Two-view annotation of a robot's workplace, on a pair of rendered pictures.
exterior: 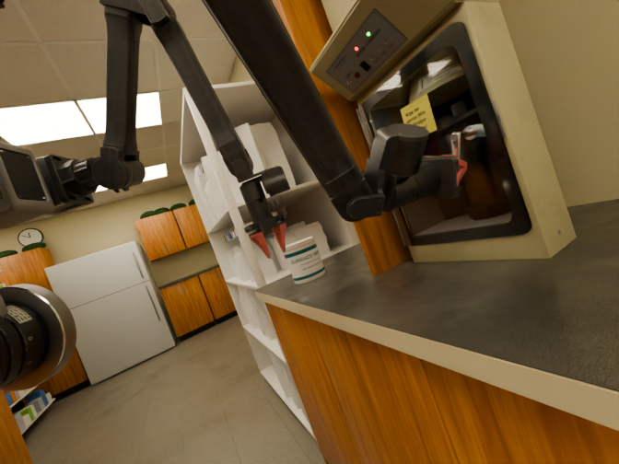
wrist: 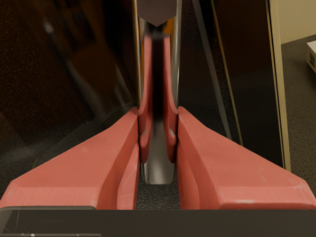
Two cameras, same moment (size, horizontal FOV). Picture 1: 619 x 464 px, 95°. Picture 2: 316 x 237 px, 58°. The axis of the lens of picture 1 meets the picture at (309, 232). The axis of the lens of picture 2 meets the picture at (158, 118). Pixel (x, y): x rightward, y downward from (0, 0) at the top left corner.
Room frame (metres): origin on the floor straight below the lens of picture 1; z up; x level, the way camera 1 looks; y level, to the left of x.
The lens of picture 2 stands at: (0.47, -0.23, 1.22)
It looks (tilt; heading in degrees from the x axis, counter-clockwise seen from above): 34 degrees down; 309
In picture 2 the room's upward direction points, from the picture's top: 22 degrees counter-clockwise
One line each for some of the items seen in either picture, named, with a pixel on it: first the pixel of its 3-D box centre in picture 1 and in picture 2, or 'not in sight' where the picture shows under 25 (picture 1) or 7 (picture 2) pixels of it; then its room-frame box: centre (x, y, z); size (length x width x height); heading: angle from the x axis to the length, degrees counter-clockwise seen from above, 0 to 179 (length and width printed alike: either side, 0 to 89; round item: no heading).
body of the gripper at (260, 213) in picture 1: (261, 214); not in sight; (0.76, 0.11, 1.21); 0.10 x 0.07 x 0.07; 116
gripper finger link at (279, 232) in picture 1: (274, 237); not in sight; (0.77, 0.10, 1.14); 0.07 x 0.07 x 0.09; 26
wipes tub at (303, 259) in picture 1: (303, 260); not in sight; (1.09, 0.06, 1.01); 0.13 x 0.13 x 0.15
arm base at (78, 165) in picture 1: (82, 176); not in sight; (0.72, 0.49, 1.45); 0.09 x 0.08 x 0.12; 0
